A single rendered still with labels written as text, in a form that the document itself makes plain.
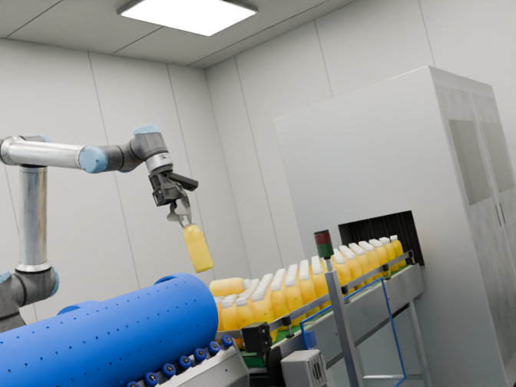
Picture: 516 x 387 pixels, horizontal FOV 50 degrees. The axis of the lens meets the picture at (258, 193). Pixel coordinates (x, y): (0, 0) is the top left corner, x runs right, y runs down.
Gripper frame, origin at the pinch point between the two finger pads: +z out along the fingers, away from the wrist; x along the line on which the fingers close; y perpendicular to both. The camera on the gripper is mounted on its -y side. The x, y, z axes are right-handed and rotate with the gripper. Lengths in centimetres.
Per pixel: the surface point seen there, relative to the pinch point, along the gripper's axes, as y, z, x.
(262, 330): -11.8, 43.6, 0.4
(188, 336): 14.0, 35.7, -2.5
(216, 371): 5, 50, -9
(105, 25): -153, -246, -240
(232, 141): -339, -157, -355
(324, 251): -47, 26, 8
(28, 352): 65, 24, 13
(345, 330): -47, 57, 2
